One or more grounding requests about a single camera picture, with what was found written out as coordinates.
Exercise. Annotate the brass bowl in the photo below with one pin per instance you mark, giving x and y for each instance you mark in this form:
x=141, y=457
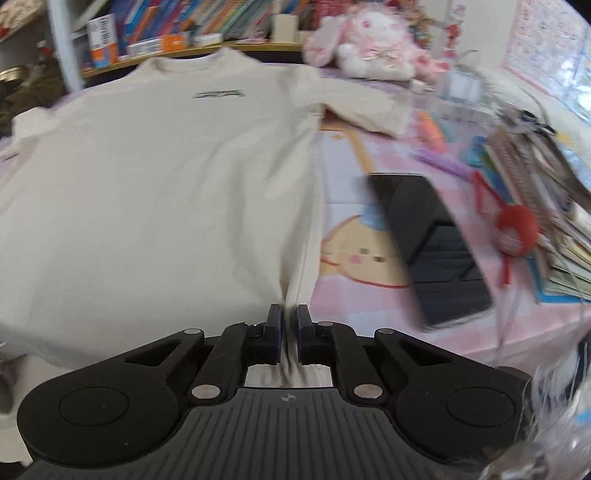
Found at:
x=15, y=75

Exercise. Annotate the alphabet wall poster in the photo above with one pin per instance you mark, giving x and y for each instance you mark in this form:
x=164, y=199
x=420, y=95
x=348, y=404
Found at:
x=549, y=48

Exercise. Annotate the flat white orange box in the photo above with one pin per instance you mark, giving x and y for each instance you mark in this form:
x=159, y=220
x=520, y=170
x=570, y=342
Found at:
x=169, y=43

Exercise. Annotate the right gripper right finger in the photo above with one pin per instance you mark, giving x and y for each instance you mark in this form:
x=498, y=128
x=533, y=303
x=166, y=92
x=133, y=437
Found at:
x=336, y=346

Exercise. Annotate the pink white plush bunny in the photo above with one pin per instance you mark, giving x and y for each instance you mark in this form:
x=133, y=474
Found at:
x=372, y=41

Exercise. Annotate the row of colourful books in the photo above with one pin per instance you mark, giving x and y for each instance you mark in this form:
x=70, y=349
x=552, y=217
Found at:
x=233, y=20

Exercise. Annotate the brown velvet cloth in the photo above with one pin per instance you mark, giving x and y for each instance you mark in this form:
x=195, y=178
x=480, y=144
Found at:
x=43, y=92

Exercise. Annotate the stack of notebooks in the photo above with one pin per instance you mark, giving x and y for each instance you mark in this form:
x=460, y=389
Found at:
x=526, y=166

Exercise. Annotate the black smartphone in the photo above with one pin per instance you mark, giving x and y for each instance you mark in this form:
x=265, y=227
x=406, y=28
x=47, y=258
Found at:
x=447, y=281

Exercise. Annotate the tall white orange box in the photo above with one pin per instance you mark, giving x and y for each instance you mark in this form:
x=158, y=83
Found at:
x=103, y=42

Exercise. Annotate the beige pen holder box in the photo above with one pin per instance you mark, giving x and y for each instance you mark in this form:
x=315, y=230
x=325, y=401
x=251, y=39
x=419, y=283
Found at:
x=285, y=28

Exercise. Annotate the white wooden bookshelf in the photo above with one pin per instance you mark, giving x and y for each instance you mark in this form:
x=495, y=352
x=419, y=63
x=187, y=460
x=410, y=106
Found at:
x=69, y=44

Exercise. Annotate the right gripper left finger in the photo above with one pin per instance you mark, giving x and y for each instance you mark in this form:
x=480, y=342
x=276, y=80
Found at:
x=229, y=356

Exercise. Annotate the cream t-shirt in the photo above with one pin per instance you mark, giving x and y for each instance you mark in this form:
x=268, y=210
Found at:
x=161, y=193

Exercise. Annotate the orange marker pen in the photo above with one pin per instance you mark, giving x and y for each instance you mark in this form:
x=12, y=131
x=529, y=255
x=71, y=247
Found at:
x=430, y=132

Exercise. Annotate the pink checkered table mat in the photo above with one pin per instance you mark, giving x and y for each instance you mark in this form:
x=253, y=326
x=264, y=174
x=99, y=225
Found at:
x=369, y=239

